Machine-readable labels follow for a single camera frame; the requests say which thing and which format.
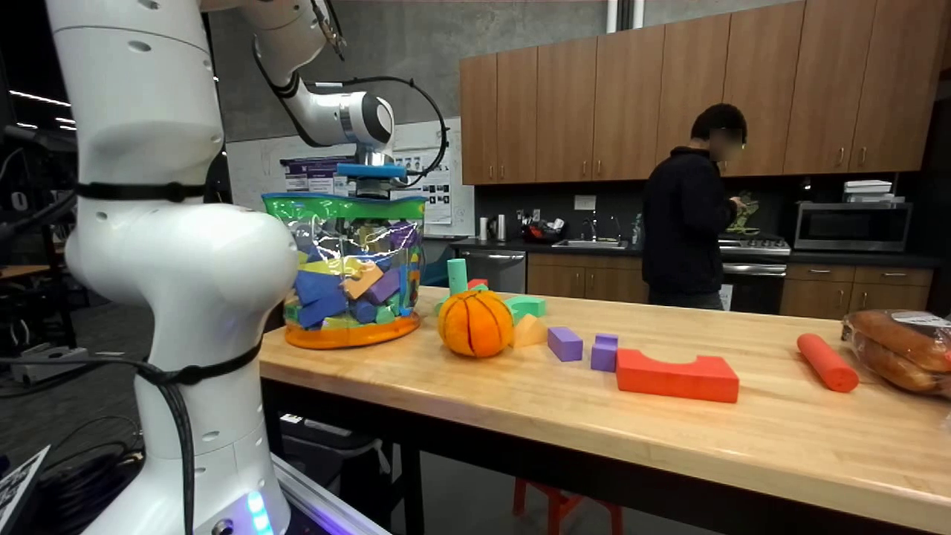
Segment clear plastic toy bag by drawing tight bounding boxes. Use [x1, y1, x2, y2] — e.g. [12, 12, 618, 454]
[257, 188, 431, 353]

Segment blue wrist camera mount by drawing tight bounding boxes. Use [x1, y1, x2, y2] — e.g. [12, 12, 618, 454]
[333, 160, 412, 188]

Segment person in black hoodie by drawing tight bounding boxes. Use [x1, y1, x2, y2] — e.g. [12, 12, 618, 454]
[639, 100, 751, 313]

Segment green flat foam block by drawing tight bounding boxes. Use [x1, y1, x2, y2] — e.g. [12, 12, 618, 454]
[501, 292, 548, 323]

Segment red cylinder foam block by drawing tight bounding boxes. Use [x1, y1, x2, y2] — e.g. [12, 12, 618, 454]
[794, 330, 862, 394]

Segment steel stove oven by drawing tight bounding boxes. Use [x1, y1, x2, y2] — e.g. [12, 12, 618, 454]
[715, 228, 794, 316]

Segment large blue foam block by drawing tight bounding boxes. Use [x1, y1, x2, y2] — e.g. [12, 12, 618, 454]
[288, 270, 349, 330]

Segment purple foam block in bag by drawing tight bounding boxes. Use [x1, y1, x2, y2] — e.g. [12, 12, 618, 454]
[361, 268, 403, 305]

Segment whiteboard with posters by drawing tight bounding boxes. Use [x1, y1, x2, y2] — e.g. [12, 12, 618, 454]
[222, 113, 464, 241]

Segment wooden base cabinet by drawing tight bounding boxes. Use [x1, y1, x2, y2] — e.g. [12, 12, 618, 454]
[522, 250, 652, 302]
[779, 259, 936, 320]

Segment yellow foam block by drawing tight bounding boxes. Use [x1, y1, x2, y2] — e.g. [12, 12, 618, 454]
[510, 313, 548, 350]

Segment steel kitchen sink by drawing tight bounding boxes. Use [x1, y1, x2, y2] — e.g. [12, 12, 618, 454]
[548, 210, 630, 253]

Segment green plant decoration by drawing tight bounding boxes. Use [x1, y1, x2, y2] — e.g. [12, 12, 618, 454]
[727, 191, 759, 238]

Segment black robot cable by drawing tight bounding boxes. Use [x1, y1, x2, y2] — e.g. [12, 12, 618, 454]
[339, 73, 450, 191]

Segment tan foam block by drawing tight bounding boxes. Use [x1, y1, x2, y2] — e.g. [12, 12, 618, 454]
[339, 261, 386, 302]

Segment red arch foam block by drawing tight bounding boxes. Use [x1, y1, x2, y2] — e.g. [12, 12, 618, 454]
[612, 345, 742, 408]

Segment bagged bread loaf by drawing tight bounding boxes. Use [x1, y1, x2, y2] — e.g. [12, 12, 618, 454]
[837, 305, 951, 403]

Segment steel microwave oven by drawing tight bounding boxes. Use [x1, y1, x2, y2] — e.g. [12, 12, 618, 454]
[789, 195, 914, 255]

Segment grey box on floor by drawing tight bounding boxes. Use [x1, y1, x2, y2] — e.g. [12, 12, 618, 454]
[6, 339, 95, 385]

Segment dish rack with pots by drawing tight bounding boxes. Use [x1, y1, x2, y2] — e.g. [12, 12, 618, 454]
[510, 206, 571, 247]

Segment stack of white plates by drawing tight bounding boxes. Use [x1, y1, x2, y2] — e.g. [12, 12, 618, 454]
[841, 176, 896, 206]

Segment wooden wall cabinets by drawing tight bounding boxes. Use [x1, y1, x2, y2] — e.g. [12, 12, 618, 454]
[456, 0, 951, 191]

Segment green cylinder foam block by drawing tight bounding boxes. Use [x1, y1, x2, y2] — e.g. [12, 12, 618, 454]
[443, 255, 473, 296]

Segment round wooden stool orange legs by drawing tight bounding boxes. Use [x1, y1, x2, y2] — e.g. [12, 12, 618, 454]
[508, 476, 627, 535]

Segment orange foam ball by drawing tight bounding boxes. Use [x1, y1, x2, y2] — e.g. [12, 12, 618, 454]
[433, 284, 520, 363]

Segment steel dishwasher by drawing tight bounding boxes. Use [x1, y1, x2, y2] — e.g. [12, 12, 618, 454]
[456, 244, 531, 296]

